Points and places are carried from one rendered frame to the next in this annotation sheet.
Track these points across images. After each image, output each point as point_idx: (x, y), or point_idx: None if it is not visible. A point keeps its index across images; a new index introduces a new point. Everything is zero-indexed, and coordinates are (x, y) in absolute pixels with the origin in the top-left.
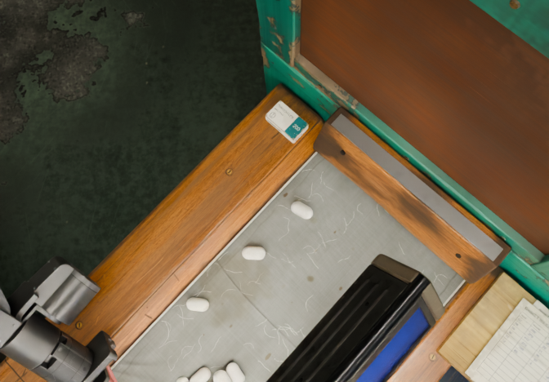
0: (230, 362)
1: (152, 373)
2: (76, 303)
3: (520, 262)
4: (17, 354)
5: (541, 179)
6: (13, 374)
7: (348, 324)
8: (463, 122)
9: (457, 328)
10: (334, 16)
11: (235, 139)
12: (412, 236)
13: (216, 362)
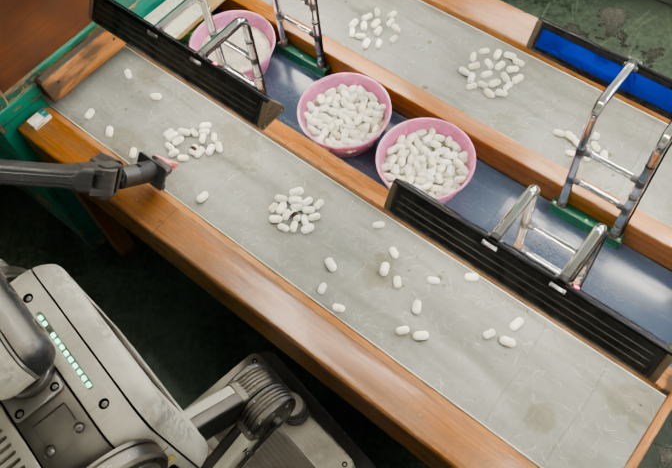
0: (164, 137)
1: None
2: (111, 156)
3: None
4: (130, 170)
5: None
6: (160, 226)
7: (107, 14)
8: (45, 4)
9: None
10: None
11: (45, 143)
12: (109, 71)
13: (163, 143)
